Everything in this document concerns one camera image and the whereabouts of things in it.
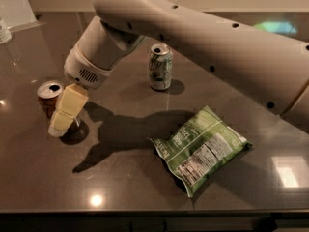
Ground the green white soda can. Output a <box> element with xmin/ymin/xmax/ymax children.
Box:
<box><xmin>148</xmin><ymin>43</ymin><xmax>173</xmax><ymax>91</ymax></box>

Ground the white bottle at left edge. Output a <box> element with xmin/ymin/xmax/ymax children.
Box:
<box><xmin>0</xmin><ymin>16</ymin><xmax>12</xmax><ymax>44</ymax></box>

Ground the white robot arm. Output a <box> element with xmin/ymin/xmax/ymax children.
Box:
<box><xmin>64</xmin><ymin>0</ymin><xmax>309</xmax><ymax>132</ymax></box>

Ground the orange soda can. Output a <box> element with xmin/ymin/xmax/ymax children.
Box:
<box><xmin>37</xmin><ymin>80</ymin><xmax>81</xmax><ymax>137</ymax></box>

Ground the white board leaning on wall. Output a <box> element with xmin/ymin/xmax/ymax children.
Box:
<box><xmin>0</xmin><ymin>0</ymin><xmax>40</xmax><ymax>32</ymax></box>

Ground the green chip bag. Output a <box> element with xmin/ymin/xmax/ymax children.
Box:
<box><xmin>152</xmin><ymin>106</ymin><xmax>252</xmax><ymax>197</ymax></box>

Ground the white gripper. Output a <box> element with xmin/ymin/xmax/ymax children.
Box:
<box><xmin>48</xmin><ymin>44</ymin><xmax>111</xmax><ymax>137</ymax></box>

